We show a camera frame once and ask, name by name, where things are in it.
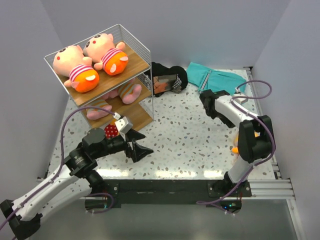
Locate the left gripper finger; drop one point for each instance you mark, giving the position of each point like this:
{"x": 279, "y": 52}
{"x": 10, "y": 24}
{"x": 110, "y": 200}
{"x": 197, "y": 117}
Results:
{"x": 139, "y": 151}
{"x": 133, "y": 135}

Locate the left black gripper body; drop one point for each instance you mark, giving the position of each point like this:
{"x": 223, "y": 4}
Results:
{"x": 128, "y": 150}

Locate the yellow frog plush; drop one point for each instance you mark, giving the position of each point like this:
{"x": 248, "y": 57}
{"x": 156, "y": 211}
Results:
{"x": 235, "y": 149}
{"x": 111, "y": 130}

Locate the pink frog plush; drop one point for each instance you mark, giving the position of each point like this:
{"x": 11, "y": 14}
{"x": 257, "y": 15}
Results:
{"x": 95, "y": 114}
{"x": 128, "y": 92}

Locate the large black-haired boy plush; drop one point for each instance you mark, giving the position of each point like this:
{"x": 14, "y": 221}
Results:
{"x": 106, "y": 55}

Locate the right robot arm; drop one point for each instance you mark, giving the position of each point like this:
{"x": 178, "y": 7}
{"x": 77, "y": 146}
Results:
{"x": 255, "y": 141}

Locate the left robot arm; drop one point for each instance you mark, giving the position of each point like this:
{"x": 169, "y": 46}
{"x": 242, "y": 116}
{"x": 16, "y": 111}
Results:
{"x": 24, "y": 214}

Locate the black printed garment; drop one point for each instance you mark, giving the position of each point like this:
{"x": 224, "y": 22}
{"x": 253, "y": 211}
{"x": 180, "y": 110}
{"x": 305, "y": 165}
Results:
{"x": 168, "y": 79}

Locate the teal folded cloth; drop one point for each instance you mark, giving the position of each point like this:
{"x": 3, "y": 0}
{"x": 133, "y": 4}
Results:
{"x": 206, "y": 78}

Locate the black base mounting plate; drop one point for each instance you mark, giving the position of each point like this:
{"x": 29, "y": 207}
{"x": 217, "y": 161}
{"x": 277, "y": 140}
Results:
{"x": 118, "y": 192}

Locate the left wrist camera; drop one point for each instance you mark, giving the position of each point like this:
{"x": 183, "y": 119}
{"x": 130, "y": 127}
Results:
{"x": 123, "y": 125}

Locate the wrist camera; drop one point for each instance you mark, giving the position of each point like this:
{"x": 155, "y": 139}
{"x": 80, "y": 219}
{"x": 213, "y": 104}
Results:
{"x": 239, "y": 97}
{"x": 123, "y": 125}

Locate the white wire wooden shelf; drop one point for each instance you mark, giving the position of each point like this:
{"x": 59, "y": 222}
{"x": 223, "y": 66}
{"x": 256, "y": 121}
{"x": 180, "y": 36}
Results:
{"x": 138, "y": 65}

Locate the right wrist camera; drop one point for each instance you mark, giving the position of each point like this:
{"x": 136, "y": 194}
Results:
{"x": 239, "y": 97}

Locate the aluminium frame rail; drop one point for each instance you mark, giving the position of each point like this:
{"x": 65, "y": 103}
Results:
{"x": 279, "y": 189}

